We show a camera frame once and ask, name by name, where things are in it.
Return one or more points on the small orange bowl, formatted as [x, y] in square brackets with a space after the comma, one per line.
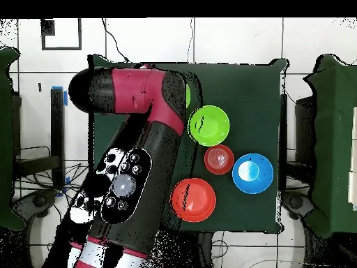
[219, 159]

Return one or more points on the black box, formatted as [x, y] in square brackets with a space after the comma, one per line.
[305, 131]

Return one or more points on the large orange bowl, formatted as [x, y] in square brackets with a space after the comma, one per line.
[198, 199]

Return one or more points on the blue tape strip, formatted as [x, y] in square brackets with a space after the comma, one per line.
[65, 99]

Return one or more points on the dark green tablecloth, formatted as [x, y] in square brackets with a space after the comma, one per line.
[245, 92]

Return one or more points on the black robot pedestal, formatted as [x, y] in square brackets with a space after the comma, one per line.
[200, 251]

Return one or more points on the small black floor marker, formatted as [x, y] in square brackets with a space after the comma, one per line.
[40, 87]

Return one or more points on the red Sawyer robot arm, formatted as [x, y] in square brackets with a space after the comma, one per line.
[156, 167]

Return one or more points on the blue bowl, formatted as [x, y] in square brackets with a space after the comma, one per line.
[252, 184]

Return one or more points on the black metal stand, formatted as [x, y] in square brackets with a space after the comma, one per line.
[57, 125]

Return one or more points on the black square floor frame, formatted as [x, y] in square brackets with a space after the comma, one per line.
[61, 48]

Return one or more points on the small green bowl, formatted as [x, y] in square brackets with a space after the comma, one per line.
[188, 95]

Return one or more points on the black office chair base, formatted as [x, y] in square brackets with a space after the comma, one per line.
[36, 202]

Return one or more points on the large green bowl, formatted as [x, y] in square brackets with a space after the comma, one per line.
[212, 125]

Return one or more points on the green cloth side table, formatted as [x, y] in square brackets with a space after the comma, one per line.
[5, 181]
[334, 139]

